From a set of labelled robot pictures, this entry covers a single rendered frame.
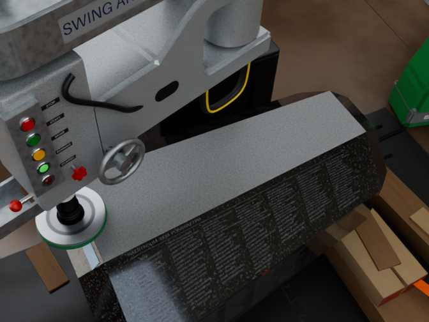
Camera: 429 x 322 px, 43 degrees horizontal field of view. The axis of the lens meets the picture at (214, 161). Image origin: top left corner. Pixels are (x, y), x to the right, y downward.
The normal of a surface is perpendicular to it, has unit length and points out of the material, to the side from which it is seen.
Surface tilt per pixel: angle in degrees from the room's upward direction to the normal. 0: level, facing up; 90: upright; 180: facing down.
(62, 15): 90
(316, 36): 0
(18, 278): 0
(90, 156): 90
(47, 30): 90
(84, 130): 90
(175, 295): 45
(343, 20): 0
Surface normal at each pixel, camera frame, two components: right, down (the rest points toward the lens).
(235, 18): 0.12, 0.80
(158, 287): 0.39, 0.07
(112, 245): 0.04, -0.60
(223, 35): -0.19, 0.78
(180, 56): 0.69, 0.59
